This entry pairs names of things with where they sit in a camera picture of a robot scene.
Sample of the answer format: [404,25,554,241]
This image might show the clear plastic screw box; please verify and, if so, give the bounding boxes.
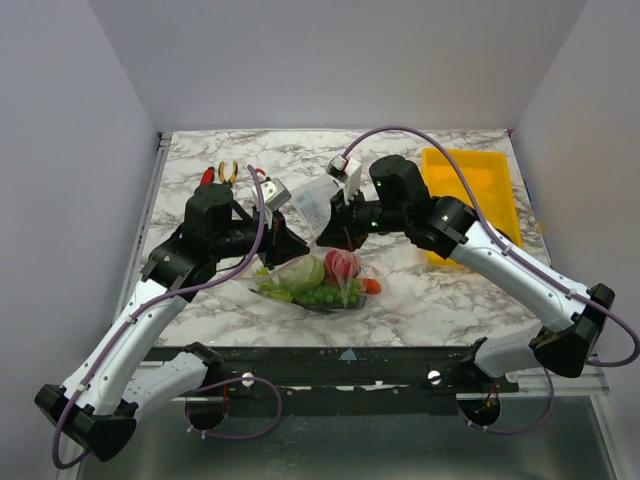
[290,175,342,240]

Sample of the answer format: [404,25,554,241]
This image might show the green grapes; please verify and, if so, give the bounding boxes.
[294,280,366,309]

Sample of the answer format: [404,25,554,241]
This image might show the clear zip top bag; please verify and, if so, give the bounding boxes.
[239,247,390,314]

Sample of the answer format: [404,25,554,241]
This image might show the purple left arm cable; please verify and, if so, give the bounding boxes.
[52,164,269,470]

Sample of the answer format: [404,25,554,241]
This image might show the red tomato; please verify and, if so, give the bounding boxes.
[324,249,361,280]

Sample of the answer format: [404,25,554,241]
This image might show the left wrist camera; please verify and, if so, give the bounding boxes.
[260,177,292,212]

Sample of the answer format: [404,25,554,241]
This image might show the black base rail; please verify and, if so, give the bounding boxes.
[146,342,518,418]

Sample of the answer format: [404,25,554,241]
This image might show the yellow plastic bin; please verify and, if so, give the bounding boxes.
[421,148,523,247]

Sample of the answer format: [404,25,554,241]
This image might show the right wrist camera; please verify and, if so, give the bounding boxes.
[327,155,362,204]

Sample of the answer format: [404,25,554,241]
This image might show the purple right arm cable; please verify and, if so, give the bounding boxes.
[342,127,640,365]

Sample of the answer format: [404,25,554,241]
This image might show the yellow handled pliers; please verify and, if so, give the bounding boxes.
[218,161,239,187]

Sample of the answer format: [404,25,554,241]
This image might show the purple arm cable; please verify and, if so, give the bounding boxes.
[342,127,640,365]
[52,164,269,470]

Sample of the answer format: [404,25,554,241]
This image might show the green cabbage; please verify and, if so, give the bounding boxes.
[278,255,325,295]

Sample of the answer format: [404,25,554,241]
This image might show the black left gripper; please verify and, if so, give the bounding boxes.
[212,206,311,271]

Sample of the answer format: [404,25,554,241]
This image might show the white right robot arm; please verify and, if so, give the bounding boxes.
[317,155,615,392]

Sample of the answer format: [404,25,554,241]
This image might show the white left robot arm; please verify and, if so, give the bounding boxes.
[35,179,309,462]

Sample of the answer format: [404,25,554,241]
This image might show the pale green celery stalk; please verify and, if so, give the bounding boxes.
[253,267,294,303]

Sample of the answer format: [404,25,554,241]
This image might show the orange carrot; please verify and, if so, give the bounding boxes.
[360,278,382,295]

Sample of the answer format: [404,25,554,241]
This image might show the red utility knife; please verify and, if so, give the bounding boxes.
[200,167,215,185]

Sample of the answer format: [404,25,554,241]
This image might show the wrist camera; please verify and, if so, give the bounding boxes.
[327,155,362,204]
[260,177,292,212]

